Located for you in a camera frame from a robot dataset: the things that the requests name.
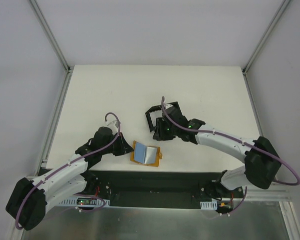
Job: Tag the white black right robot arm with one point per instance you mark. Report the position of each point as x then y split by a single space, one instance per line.
258 156

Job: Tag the aluminium front cross rail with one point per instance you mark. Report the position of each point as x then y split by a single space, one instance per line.
275 193

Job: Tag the yellow leather card holder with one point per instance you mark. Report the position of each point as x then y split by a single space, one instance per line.
146 155

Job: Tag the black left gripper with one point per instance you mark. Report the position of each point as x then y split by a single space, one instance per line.
120 146

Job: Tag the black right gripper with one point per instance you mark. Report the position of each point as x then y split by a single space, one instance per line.
159 125

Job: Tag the white cable duct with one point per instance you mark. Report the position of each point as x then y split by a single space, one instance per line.
209 205
78 201

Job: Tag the aluminium frame rail right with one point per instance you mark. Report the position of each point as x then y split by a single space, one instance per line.
263 76

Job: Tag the white cable duct right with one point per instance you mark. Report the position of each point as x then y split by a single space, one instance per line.
209 205

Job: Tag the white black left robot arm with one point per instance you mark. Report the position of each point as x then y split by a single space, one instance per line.
32 199

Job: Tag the white cable duct left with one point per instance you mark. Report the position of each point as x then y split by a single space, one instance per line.
78 201

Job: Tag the black plastic card box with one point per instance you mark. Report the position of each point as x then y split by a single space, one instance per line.
159 109

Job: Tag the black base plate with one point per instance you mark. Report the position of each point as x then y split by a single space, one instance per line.
156 189

